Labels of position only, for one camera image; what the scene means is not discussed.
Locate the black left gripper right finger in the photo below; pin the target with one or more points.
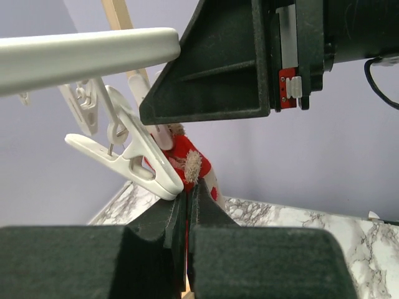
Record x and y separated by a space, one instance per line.
226 260

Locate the wooden hanger rack frame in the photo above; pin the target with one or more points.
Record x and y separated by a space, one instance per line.
130 49

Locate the red beige reindeer sock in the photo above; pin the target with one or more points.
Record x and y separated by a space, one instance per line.
191 165

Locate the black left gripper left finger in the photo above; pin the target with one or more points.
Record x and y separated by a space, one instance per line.
142 259

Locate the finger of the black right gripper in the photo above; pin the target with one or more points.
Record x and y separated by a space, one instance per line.
222 72

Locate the white plastic clip hanger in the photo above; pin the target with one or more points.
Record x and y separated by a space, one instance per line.
37 62

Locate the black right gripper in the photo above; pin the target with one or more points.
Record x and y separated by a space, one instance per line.
309 37

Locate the white hanger clip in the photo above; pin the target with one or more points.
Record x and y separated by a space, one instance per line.
25 98
83 104
142 161

